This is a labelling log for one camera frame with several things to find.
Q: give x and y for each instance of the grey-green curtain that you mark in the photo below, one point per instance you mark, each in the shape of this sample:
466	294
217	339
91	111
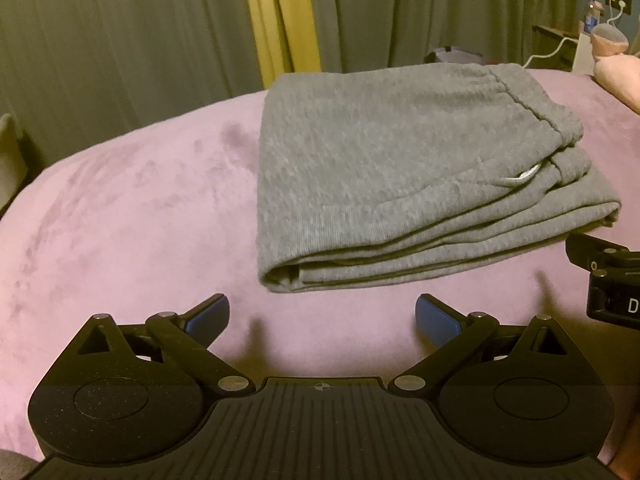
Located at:
78	72

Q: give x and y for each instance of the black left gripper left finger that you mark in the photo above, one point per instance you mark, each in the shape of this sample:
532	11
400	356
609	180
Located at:
120	394

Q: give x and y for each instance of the grey sweatpants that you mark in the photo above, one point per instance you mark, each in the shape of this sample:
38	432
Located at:
392	176

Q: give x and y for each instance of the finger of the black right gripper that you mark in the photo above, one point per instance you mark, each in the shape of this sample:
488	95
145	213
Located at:
592	253

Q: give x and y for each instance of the pink bed blanket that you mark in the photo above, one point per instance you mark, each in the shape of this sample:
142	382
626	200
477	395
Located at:
164	217

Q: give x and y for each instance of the white drawstring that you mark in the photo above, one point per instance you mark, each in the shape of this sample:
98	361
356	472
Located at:
521	179

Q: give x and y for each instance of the wall power socket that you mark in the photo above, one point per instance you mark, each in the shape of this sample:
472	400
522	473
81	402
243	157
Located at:
618	8

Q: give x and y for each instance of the dark bedside table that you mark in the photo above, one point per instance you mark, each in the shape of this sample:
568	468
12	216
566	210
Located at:
553	49

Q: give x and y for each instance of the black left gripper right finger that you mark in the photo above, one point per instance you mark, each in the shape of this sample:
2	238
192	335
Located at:
522	395

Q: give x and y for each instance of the plastic water bottle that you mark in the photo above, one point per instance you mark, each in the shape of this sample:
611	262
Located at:
592	15

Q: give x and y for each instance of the yellow curtain strip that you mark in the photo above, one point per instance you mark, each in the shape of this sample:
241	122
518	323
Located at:
285	37

